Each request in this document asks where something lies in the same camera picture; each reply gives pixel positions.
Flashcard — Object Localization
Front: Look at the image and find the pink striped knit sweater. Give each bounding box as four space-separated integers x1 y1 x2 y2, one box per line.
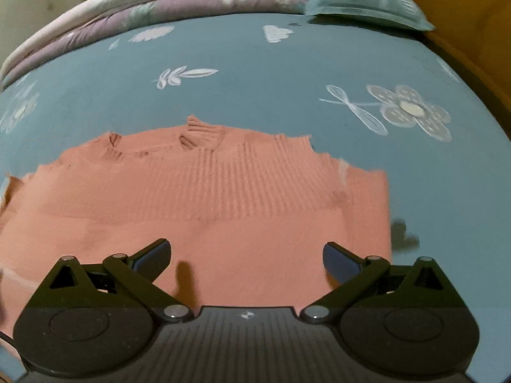
0 115 394 328

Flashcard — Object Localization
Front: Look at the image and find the teal floral bedsheet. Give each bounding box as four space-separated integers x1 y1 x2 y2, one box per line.
0 12 511 383

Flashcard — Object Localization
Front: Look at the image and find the teal pillow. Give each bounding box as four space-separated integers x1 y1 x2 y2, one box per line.
303 0 436 33

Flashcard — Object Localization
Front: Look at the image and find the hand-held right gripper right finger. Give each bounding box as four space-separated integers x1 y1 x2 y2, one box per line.
299 241 456 324

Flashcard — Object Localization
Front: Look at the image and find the purple floral quilt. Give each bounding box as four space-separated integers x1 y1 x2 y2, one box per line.
2 0 310 91

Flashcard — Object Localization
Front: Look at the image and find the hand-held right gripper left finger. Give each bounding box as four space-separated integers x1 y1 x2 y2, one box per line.
49 238 196 324

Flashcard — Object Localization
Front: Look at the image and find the wooden headboard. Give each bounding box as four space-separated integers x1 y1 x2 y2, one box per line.
375 0 511 129

